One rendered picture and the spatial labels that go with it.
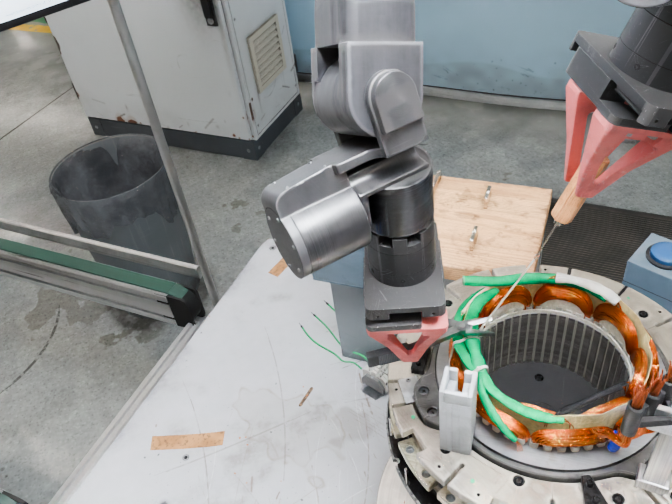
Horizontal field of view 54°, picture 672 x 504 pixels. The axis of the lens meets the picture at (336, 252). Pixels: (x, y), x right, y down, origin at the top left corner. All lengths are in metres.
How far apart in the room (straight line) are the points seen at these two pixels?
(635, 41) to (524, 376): 0.43
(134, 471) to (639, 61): 0.88
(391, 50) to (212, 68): 2.47
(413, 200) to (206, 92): 2.56
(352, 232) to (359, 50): 0.12
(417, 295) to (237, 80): 2.41
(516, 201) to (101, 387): 1.66
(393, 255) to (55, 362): 2.02
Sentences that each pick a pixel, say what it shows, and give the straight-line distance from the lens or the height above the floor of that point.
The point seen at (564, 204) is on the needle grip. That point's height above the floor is 1.32.
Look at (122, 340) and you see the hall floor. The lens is 2.41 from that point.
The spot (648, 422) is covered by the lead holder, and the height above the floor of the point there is 1.20.
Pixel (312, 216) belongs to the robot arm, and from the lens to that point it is 0.45.
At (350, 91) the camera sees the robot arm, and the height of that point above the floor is 1.43.
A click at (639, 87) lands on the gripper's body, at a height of 1.43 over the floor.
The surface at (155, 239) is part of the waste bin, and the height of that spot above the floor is 0.34.
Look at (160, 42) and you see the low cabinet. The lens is 3.02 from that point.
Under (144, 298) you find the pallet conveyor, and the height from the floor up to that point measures 0.73.
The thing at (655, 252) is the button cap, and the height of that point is 1.04.
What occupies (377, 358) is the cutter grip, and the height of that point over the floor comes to 1.17.
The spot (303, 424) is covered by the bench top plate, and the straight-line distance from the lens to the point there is 1.05.
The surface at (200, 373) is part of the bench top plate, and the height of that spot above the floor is 0.78.
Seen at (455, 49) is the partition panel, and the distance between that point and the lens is 3.08.
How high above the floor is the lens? 1.64
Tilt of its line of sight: 41 degrees down
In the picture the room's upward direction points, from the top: 9 degrees counter-clockwise
